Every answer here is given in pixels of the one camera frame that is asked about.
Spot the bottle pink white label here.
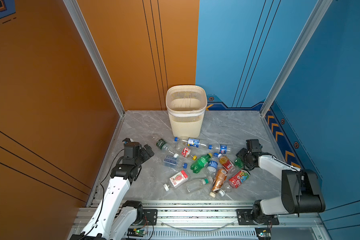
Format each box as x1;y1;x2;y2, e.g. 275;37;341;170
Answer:
164;170;189;192

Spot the cream slatted waste bin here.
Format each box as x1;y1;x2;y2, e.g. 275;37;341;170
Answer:
166;85;208;138

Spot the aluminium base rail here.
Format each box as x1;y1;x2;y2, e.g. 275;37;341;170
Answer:
124;200;331;240

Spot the bottle red yellow label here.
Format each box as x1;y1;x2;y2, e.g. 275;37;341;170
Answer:
218;154;236;173

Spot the right aluminium corner post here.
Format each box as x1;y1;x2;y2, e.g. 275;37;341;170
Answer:
260;0;333;117

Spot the clear Pepsi water bottle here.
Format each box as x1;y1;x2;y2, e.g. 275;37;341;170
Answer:
208;144;232;154

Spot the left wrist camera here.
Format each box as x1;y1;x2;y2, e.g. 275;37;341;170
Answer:
123;138;133;146

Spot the right green circuit board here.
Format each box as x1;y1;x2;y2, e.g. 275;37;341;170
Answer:
255;228;272;240

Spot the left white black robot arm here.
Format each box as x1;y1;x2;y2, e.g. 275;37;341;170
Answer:
70;138;154;240

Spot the clear bottle green cap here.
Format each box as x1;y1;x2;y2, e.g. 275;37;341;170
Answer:
186;176;213;193

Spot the clear bottle pale blue label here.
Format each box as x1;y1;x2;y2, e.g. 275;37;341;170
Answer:
163;156;188;169

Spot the green Sprite bottle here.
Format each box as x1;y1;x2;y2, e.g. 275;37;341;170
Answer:
191;153;213;174

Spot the clear bottle dark green label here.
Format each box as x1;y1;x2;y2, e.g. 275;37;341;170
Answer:
152;136;179;158

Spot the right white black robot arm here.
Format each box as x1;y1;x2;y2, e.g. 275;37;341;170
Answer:
237;139;326;225

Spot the green circuit board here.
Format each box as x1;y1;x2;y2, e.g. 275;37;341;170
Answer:
255;228;272;240
126;229;148;239

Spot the brown tea bottle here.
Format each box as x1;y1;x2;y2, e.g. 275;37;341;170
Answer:
210;168;228;198

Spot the left aluminium corner post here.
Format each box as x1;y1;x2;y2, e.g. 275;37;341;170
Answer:
63;0;125;117

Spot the aluminium corner post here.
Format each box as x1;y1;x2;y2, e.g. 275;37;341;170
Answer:
260;0;333;117
63;0;125;117

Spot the left green circuit board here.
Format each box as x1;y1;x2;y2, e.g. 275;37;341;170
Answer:
126;229;148;239

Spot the bottle red cartoon label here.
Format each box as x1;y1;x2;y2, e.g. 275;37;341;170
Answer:
218;170;251;197

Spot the clear bottle blue yellow label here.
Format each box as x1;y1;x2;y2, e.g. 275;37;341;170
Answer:
174;137;211;149

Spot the small bottle red white label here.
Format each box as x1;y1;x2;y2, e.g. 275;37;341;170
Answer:
176;144;198;161

